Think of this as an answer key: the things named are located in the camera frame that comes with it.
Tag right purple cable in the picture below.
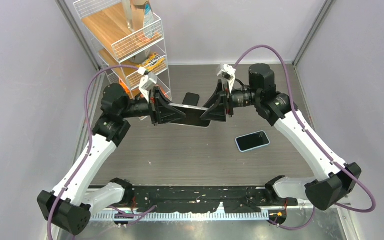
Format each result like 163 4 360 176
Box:
233 44 377 231

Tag yellow snack bag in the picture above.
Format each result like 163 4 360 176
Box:
138 52 167 75

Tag white wire shelf rack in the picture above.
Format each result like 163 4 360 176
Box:
73 0 173 121

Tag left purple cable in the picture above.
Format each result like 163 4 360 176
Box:
46 64 158 240

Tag purple cable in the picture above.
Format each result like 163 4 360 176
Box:
233 44 377 231
46 64 158 240

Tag orange snack packs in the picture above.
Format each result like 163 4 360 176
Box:
118 78 143 99

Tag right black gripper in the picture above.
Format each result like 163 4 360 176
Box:
201 79 261 123

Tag blue white bottle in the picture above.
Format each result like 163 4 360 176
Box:
143 1 155 39

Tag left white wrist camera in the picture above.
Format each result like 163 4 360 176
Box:
138 72 159 101

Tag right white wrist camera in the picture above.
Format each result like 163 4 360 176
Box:
216 63 236 93

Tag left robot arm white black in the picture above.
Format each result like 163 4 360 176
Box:
37 83 186 236

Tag phone in light blue case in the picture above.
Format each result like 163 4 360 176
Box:
235 130 271 153

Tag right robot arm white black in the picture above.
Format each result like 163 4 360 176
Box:
200 63 362 211

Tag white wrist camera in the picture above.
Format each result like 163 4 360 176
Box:
138 72 159 101
216 63 236 93

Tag black phone case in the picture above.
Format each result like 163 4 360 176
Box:
182 92 200 107

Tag black phone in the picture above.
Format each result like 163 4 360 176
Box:
169 103 211 128

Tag clear bottle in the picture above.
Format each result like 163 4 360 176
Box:
121 0 135 33

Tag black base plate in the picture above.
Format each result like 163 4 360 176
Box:
112 184 299 215

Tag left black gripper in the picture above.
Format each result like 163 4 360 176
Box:
120 86 186 126

